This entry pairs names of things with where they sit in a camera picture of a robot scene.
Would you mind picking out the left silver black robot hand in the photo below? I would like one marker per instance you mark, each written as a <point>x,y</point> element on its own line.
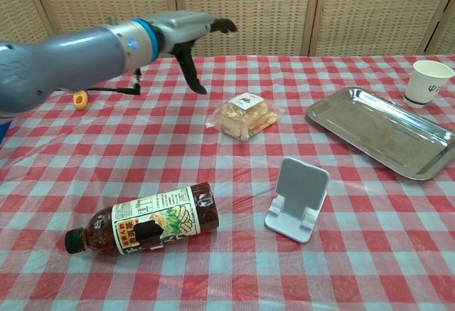
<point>181,28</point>

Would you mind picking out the bread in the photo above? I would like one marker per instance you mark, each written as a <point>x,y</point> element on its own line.
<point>249,117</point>

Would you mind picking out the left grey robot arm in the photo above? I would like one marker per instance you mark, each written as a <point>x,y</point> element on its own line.
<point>71,62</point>

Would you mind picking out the stainless steel tray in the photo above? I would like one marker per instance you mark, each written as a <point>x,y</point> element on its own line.
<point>380,129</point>

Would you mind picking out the woven bamboo folding screen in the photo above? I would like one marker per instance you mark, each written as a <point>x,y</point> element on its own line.
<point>284,5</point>

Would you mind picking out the brown tea bottle with label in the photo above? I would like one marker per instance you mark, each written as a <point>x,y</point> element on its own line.
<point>160,215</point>

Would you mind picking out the white folding phone stand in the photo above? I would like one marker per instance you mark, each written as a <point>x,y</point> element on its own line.
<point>302,190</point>

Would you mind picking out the blue Oreo cookie box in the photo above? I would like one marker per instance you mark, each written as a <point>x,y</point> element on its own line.
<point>3,131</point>

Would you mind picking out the white paper cup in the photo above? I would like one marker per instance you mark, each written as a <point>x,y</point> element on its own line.
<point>424,83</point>

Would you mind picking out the red white checkered tablecloth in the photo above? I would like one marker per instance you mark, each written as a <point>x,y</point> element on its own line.
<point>227,275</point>

